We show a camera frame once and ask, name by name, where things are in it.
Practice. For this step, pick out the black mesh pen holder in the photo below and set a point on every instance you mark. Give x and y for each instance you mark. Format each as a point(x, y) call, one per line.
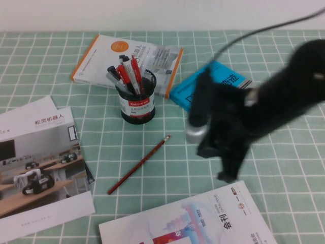
point(137, 114)

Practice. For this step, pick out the red pencil with eraser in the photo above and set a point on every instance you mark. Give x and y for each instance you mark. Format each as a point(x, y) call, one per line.
point(138, 165)

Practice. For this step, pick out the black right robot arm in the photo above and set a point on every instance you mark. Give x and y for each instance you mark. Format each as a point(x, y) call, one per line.
point(292, 89)

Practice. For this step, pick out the green checked tablecloth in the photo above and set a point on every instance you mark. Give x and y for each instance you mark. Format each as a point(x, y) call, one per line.
point(165, 157)

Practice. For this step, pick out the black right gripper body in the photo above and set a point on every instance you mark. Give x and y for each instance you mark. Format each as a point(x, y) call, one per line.
point(228, 119)

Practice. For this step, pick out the white marker with black cap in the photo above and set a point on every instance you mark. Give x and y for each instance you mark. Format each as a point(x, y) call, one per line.
point(128, 71)

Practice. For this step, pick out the grey pen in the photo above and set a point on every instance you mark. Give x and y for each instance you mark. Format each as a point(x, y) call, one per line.
point(113, 78)

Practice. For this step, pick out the clear plastic pen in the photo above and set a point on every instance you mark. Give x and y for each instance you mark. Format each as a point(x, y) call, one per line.
point(143, 67)

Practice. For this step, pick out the blue and grey book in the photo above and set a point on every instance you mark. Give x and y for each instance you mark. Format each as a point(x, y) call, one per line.
point(185, 91)

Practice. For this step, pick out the white book with orange edges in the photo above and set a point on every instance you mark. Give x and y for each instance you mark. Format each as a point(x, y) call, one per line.
point(101, 58)

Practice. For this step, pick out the robot brochure with classroom photo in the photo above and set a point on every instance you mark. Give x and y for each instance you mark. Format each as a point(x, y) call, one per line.
point(38, 152)

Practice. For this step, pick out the white show catalogue magazine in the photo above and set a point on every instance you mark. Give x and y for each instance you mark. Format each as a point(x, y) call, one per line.
point(203, 223)

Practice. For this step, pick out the slim red pen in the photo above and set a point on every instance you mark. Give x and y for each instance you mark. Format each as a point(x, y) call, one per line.
point(135, 71)

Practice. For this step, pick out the plain white brochure sheet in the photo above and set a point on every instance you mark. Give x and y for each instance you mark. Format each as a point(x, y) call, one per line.
point(33, 106)

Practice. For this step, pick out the black pen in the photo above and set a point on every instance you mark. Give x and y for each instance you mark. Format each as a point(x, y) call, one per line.
point(111, 70)

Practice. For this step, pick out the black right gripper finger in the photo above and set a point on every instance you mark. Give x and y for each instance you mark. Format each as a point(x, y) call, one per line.
point(232, 167)
point(209, 150)

